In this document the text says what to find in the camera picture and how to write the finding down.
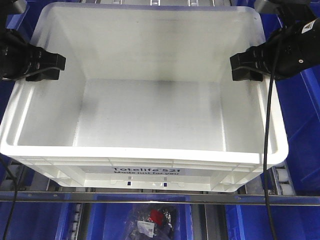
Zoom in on blue bin lower right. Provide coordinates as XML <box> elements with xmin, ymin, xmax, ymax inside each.
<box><xmin>224</xmin><ymin>204</ymin><xmax>320</xmax><ymax>240</ymax></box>

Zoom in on bagged parts with red label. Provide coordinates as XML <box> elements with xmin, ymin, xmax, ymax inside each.
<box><xmin>123</xmin><ymin>204</ymin><xmax>178</xmax><ymax>240</ymax></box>

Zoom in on white plastic tote bin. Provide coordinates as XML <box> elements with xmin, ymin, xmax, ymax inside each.
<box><xmin>0</xmin><ymin>1</ymin><xmax>290</xmax><ymax>193</ymax></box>

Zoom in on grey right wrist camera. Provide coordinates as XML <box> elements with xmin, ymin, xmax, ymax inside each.
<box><xmin>253</xmin><ymin>0</ymin><xmax>311</xmax><ymax>14</ymax></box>

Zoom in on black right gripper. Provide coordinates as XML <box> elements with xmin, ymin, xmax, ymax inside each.
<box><xmin>229</xmin><ymin>18</ymin><xmax>320</xmax><ymax>82</ymax></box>

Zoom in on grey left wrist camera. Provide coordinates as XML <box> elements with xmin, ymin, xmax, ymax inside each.
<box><xmin>0</xmin><ymin>0</ymin><xmax>27</xmax><ymax>15</ymax></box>

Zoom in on black cable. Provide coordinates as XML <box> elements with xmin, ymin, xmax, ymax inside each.
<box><xmin>261</xmin><ymin>37</ymin><xmax>283</xmax><ymax>240</ymax></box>
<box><xmin>0</xmin><ymin>157</ymin><xmax>19</xmax><ymax>240</ymax></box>

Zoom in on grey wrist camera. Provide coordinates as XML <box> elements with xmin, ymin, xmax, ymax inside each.
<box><xmin>253</xmin><ymin>0</ymin><xmax>311</xmax><ymax>14</ymax></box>
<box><xmin>0</xmin><ymin>0</ymin><xmax>27</xmax><ymax>15</ymax></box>

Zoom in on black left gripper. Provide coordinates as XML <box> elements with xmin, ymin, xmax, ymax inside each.
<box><xmin>0</xmin><ymin>28</ymin><xmax>66</xmax><ymax>82</ymax></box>

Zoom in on black left cable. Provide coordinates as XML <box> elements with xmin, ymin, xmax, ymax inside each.
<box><xmin>0</xmin><ymin>157</ymin><xmax>19</xmax><ymax>240</ymax></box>

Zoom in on steel front shelf rail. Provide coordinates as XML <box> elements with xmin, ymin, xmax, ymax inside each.
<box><xmin>0</xmin><ymin>191</ymin><xmax>320</xmax><ymax>206</ymax></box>

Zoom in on blue bin right side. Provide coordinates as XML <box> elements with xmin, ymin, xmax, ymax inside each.
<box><xmin>259</xmin><ymin>11</ymin><xmax>320</xmax><ymax>193</ymax></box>

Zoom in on blue bin lower left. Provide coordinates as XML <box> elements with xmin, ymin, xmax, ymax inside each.
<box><xmin>6</xmin><ymin>202</ymin><xmax>76</xmax><ymax>240</ymax></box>

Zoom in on blue bin lower centre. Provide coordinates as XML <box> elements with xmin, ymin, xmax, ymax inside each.
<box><xmin>86</xmin><ymin>195</ymin><xmax>194</xmax><ymax>240</ymax></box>

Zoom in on black right cable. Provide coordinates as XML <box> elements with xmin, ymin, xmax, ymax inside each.
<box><xmin>261</xmin><ymin>37</ymin><xmax>283</xmax><ymax>240</ymax></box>

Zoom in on blue bin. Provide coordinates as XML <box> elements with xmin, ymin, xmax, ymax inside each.
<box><xmin>224</xmin><ymin>204</ymin><xmax>320</xmax><ymax>240</ymax></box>
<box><xmin>86</xmin><ymin>195</ymin><xmax>194</xmax><ymax>240</ymax></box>
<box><xmin>6</xmin><ymin>202</ymin><xmax>76</xmax><ymax>240</ymax></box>
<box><xmin>259</xmin><ymin>11</ymin><xmax>320</xmax><ymax>193</ymax></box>

